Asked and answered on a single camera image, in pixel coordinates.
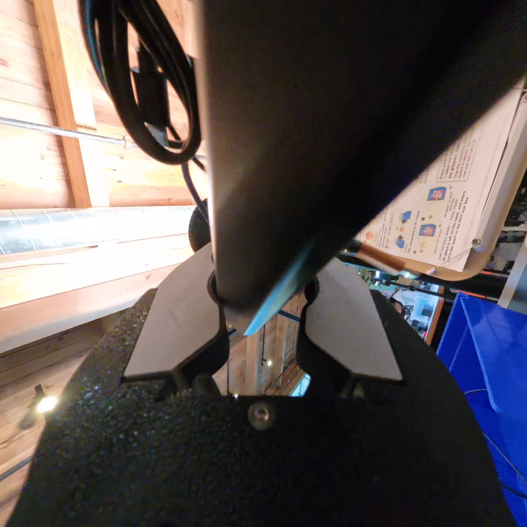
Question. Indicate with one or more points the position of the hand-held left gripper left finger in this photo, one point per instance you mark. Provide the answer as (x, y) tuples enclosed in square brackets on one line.
[(177, 321)]

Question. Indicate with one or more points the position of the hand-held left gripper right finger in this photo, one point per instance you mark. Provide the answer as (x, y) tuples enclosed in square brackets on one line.
[(350, 329)]

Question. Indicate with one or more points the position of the black power bank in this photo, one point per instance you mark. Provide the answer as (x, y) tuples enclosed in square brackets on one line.
[(329, 123)]

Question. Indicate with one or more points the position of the blue plastic bin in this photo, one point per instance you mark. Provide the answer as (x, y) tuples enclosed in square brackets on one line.
[(486, 350)]

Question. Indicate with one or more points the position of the hanging ceiling lamp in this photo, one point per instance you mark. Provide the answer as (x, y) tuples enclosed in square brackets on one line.
[(45, 404)]

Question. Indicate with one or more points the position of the printed instruction sheet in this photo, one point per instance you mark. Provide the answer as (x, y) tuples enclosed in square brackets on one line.
[(453, 206)]

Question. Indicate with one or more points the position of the thin metal pipe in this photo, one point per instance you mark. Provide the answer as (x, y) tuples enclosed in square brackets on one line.
[(61, 131)]

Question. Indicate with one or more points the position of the silver ventilation duct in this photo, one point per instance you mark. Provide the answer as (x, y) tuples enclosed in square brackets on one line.
[(82, 226)]

